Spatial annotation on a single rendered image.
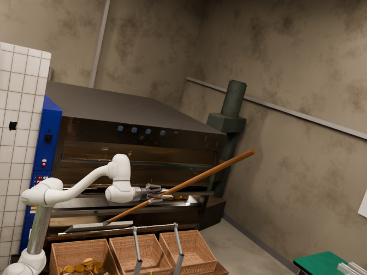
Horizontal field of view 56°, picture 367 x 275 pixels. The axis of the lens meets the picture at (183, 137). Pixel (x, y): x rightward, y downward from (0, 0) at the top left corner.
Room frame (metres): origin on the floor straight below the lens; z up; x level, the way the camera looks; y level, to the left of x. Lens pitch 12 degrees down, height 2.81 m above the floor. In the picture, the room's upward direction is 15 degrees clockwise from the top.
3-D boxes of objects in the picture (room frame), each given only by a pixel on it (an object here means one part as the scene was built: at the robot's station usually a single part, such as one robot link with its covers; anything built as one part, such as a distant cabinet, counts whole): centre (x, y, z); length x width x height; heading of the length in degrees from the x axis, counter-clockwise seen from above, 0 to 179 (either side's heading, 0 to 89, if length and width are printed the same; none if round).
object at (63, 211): (3.48, 0.31, 1.16); 1.80 x 0.06 x 0.04; 127
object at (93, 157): (3.46, 0.29, 1.80); 1.79 x 0.11 x 0.19; 127
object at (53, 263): (2.90, 0.60, 0.72); 0.56 x 0.49 x 0.28; 126
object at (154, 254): (3.25, 0.13, 0.72); 0.56 x 0.49 x 0.28; 127
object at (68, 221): (3.46, 0.29, 1.02); 1.79 x 0.11 x 0.19; 127
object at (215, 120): (6.09, -0.68, 1.35); 0.90 x 0.71 x 2.70; 128
